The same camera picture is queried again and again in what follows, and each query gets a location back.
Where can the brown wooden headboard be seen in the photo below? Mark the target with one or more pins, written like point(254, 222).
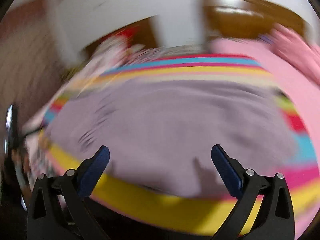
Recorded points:
point(145, 35)

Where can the striped colourful blanket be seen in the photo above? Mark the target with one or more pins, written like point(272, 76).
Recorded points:
point(150, 205)

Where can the white pink printed quilt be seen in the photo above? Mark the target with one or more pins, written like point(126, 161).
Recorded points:
point(110, 52)

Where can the wooden nightstand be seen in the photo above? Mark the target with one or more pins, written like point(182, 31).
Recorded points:
point(237, 20)

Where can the pink cloth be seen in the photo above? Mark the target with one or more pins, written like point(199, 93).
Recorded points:
point(287, 67)

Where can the red pillow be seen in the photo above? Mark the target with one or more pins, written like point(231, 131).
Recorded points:
point(125, 33)

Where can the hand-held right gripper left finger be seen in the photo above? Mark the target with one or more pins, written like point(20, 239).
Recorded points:
point(96, 167)

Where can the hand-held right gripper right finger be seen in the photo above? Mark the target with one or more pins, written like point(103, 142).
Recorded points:
point(225, 167)

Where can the lavender pants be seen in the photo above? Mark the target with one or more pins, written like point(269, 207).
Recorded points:
point(162, 130)

